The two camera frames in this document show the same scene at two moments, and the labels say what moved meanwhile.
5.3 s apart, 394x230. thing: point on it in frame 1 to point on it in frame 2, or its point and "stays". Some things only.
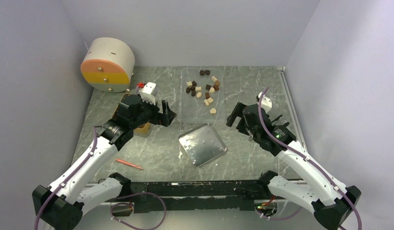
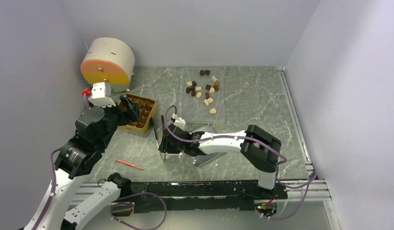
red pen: [128, 164] stays
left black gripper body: [148, 113] to [116, 117]
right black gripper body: [250, 131] to [168, 147]
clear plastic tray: [202, 95] stays
